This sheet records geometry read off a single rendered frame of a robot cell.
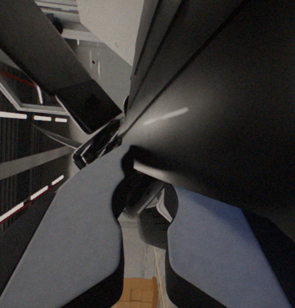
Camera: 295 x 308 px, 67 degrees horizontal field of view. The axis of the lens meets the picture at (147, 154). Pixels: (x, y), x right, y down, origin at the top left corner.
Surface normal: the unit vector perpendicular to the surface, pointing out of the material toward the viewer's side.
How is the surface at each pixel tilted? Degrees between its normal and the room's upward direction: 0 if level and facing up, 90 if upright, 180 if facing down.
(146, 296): 90
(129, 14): 50
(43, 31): 132
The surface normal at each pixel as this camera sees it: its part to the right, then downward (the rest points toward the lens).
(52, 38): 0.72, -0.52
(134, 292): 0.06, 0.07
